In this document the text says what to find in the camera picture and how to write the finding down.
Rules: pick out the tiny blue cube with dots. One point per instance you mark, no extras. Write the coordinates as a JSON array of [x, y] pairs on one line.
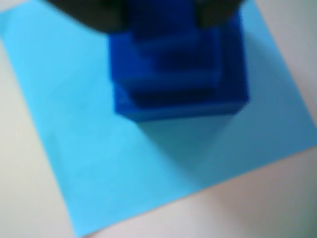
[[161, 19]]

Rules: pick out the blue paper square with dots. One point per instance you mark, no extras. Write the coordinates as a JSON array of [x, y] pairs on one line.
[[74, 124]]

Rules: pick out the small blue cube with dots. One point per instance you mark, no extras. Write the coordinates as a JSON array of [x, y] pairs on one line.
[[148, 79]]

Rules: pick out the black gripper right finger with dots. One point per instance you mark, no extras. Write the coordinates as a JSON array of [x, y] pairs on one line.
[[215, 11]]

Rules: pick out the large blue cube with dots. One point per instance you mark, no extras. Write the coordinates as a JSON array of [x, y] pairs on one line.
[[232, 74]]

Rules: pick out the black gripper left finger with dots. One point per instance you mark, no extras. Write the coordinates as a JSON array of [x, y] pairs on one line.
[[94, 15]]

